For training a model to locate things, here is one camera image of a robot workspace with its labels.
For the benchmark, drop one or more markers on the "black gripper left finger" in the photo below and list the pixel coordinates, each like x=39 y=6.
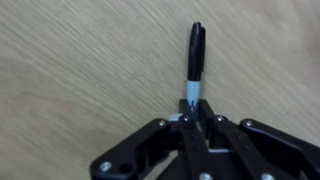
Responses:
x=140 y=153

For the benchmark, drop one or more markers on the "black grey marker pen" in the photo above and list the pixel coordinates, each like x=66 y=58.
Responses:
x=196 y=56

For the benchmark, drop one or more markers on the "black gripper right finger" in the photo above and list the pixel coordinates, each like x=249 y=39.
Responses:
x=260 y=143

